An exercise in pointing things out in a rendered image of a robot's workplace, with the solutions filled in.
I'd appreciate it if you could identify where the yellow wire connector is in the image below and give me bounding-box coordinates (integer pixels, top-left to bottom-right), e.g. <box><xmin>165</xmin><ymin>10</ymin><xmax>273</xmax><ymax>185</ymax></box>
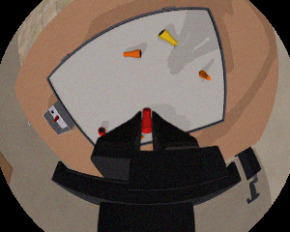
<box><xmin>158</xmin><ymin>29</ymin><xmax>178</xmax><ymax>46</ymax></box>

